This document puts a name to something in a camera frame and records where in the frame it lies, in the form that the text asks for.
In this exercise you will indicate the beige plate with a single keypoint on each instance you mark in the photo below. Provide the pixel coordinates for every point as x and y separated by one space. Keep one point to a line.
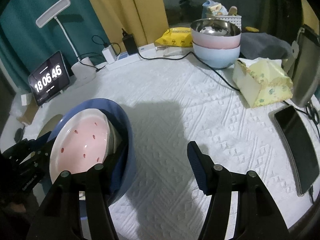
50 125

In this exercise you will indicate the white power strip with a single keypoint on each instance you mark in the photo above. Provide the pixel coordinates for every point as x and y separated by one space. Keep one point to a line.
147 51

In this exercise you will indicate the black round puck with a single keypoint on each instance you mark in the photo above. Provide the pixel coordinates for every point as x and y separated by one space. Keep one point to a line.
19 135

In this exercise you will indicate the teal curtain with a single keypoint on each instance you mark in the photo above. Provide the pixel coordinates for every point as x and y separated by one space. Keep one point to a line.
33 30

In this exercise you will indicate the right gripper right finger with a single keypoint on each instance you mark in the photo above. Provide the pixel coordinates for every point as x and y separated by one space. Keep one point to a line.
258 216

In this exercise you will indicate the yellow tissue pack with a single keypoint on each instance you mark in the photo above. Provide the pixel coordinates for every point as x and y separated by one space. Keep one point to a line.
262 81

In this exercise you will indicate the small white box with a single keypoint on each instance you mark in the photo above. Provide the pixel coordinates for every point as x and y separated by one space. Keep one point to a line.
26 99

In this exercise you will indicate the yellow curtain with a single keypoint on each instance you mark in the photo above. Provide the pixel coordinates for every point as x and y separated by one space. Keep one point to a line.
145 19

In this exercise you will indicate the yellow lid jar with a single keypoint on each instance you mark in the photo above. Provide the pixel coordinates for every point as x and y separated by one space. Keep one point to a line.
252 29

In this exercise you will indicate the black smartphone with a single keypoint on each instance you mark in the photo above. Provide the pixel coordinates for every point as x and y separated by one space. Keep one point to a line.
298 146

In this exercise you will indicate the pink speckled bowl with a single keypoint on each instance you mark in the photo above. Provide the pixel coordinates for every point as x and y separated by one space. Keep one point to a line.
84 141

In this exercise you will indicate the cream yellow bowl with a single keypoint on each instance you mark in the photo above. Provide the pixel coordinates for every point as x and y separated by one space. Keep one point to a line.
114 140

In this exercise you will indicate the yellow wet wipes pack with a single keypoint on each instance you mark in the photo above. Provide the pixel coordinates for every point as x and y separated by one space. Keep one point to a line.
176 37

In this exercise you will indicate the cardboard box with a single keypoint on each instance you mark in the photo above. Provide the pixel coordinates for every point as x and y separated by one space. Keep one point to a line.
28 116

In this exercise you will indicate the black scissors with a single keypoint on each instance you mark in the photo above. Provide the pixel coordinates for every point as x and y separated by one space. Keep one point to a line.
312 113

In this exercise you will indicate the light blue bowl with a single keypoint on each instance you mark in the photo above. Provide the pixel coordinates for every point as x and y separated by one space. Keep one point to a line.
217 58

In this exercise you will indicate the blue snack bag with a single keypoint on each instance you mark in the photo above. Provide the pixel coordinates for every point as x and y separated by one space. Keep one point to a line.
211 8

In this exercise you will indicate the grey folded cloth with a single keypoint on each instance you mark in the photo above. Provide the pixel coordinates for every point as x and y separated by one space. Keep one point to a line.
263 45

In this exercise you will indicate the tablet showing clock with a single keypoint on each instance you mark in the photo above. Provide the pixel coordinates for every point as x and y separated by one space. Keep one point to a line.
49 78

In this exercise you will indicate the pink steel-lined bowl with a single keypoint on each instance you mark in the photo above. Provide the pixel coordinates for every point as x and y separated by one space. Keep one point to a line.
215 34

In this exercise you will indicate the white plastic basket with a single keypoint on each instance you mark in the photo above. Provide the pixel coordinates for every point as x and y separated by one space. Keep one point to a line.
236 20

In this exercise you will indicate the large blue bowl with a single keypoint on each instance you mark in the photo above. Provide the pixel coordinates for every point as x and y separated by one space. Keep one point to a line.
124 170

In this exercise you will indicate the black charger adapter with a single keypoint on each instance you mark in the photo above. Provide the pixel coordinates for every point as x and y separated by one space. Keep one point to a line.
129 43

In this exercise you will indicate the white charger plug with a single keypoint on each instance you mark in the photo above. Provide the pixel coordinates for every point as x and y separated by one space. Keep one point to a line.
109 54

